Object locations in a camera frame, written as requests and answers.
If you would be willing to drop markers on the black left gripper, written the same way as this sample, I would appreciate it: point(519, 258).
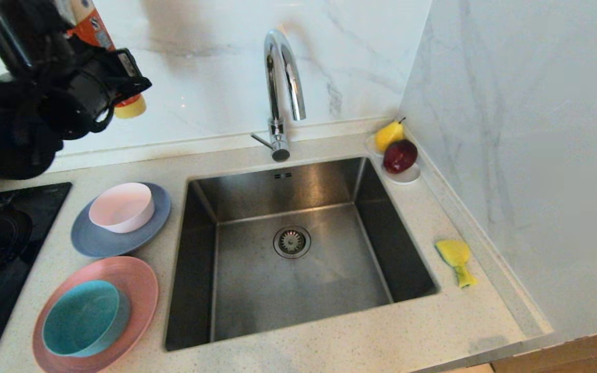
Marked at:
point(70, 98)

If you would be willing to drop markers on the yellow-capped orange dish soap bottle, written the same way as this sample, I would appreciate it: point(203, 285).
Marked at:
point(91, 23)

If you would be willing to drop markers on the chrome gooseneck faucet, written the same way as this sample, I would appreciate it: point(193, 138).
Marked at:
point(276, 128)

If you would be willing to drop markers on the stainless steel sink basin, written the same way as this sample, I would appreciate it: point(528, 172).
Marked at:
point(257, 290)

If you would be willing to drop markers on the yellow fish-shaped sponge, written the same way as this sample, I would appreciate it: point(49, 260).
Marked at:
point(454, 252)

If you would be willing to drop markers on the pale pink bowl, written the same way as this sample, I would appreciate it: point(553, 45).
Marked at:
point(121, 207)

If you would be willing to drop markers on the blue-grey plate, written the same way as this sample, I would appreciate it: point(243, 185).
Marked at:
point(95, 243)

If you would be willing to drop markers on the pink plate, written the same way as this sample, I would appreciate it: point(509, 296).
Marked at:
point(140, 282)

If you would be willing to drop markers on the black induction cooktop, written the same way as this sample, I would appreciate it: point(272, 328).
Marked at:
point(3, 269)

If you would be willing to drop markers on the round metal drain strainer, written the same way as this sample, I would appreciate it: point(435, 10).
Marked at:
point(292, 242)

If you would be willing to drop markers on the teal bowl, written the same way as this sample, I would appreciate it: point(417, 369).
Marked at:
point(81, 317)

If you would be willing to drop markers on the yellow pear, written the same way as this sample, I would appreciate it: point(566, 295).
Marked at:
point(386, 136)

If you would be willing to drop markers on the dark red apple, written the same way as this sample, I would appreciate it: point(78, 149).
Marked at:
point(399, 156)

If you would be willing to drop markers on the small white dish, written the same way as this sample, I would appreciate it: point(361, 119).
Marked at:
point(406, 178)

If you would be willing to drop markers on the light wooden cabinet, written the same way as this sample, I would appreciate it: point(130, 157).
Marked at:
point(578, 355)

